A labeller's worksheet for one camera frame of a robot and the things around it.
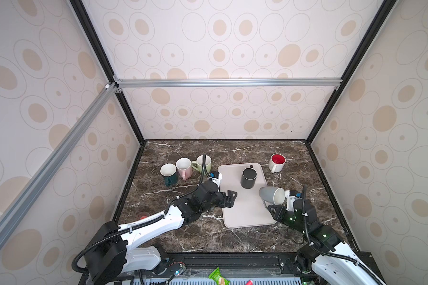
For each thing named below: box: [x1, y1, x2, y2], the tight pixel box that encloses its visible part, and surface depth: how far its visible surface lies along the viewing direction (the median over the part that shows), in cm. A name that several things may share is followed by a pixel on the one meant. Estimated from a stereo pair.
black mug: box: [240, 165, 258, 189], surface depth 95 cm
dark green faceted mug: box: [159, 162, 178, 188], surface depth 95 cm
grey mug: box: [258, 186, 286, 205], surface depth 83 cm
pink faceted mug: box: [175, 157, 193, 181], surface depth 96 cm
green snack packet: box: [208, 266, 231, 285], surface depth 70 cm
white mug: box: [268, 153, 286, 174], surface depth 102 cm
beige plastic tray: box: [217, 162, 278, 229], surface depth 91 cm
